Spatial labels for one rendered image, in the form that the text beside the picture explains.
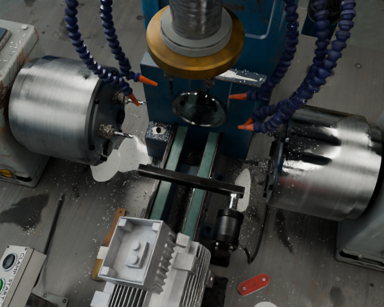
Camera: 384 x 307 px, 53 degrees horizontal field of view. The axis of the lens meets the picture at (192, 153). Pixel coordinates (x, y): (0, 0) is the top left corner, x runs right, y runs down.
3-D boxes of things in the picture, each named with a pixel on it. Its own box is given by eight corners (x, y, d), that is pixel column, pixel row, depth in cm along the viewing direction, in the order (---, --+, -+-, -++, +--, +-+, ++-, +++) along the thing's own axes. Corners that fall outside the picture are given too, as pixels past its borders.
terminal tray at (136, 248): (135, 229, 82) (118, 215, 77) (180, 235, 77) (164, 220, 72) (116, 286, 76) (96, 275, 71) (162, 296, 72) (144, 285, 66)
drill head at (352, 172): (244, 131, 110) (258, 72, 88) (393, 162, 105) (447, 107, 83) (227, 212, 98) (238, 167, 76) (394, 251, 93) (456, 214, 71)
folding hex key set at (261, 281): (264, 272, 102) (266, 271, 100) (270, 284, 100) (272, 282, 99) (235, 286, 100) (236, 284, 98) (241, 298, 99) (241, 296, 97)
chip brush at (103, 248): (114, 207, 111) (113, 206, 110) (130, 210, 110) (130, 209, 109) (90, 279, 101) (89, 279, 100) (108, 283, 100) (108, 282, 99)
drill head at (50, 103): (28, 86, 117) (-9, 21, 95) (144, 110, 113) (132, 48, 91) (-12, 156, 105) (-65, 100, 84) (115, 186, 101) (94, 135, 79)
